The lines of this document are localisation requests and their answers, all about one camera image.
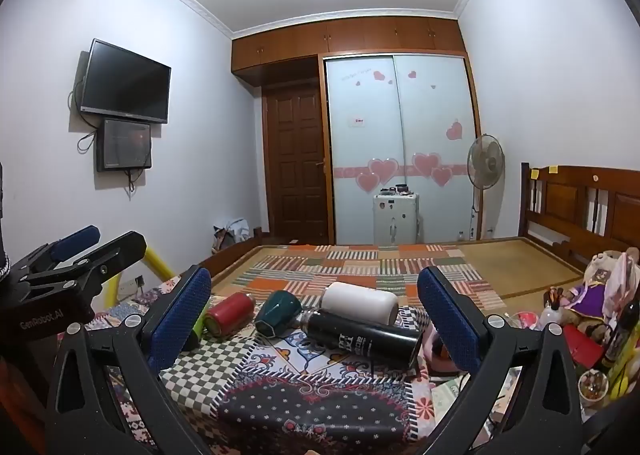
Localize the wooden wardrobe with sliding doors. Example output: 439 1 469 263
231 15 483 246

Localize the white insulated cup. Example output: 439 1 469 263
320 281 400 326

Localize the patchwork blanket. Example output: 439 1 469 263
235 243 508 316

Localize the red box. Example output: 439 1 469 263
565 325 608 371

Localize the wooden bed headboard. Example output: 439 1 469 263
518 162 640 276

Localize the small white cabinet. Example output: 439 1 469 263
372 194 421 246

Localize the standing electric fan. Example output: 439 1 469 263
466 134 506 241

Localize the red metal bottle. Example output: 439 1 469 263
204 291 257 340

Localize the pink cup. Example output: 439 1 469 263
421 327 453 377

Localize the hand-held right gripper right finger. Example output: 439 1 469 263
416 265 601 455

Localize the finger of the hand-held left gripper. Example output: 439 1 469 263
25 231 148 306
10 225 101 282

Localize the small bowl with contents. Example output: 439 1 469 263
577 369 611 408

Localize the brown wooden door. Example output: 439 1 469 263
262 82 331 243

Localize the wooden bed footboard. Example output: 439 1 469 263
197 227 263 281

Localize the black insulated bottle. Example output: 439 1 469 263
298 310 424 370

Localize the pile of bags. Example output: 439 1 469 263
212 218 251 253

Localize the black wall cable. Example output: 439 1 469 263
67 80 98 153

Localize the wall-mounted black television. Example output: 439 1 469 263
80 38 172 125

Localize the lime green cup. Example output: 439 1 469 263
192 297 213 343

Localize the printed patterned cloth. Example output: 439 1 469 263
100 285 451 455

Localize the dark green cup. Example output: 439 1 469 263
255 289 304 340

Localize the small wall-mounted monitor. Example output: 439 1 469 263
96 118 153 172

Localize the plush toy with purple dress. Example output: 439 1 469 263
560 247 640 336

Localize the white spray bottle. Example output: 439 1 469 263
540 295 563 331

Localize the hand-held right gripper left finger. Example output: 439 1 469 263
44 265 213 455

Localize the yellow padded rail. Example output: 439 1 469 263
102 245 173 308

